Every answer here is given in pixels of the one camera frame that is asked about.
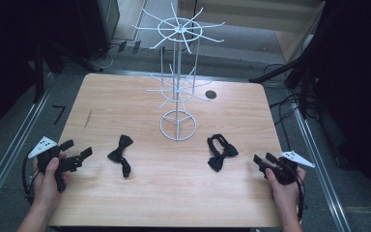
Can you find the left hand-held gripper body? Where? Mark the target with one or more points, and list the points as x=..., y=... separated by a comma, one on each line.
x=46, y=154

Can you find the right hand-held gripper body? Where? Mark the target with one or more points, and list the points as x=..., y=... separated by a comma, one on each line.
x=285, y=172

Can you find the black bow tie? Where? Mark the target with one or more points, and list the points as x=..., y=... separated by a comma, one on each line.
x=120, y=154
x=220, y=154

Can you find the person's right hand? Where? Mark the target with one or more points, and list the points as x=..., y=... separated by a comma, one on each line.
x=285, y=195

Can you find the person's left hand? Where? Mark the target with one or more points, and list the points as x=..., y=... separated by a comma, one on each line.
x=46, y=188

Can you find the black metal stand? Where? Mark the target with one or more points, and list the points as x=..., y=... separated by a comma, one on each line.
x=39, y=74

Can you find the dark round table cap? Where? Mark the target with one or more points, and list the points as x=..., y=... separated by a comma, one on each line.
x=210, y=94

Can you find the black slanted stand bar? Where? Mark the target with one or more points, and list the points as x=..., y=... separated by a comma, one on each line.
x=277, y=71

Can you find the dark cabinet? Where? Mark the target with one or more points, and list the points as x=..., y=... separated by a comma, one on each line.
x=98, y=25

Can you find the light wooden furniture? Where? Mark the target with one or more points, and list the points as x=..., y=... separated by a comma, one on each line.
x=290, y=19

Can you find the aluminium floor rail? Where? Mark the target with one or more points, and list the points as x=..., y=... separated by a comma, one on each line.
x=16, y=145
x=322, y=174

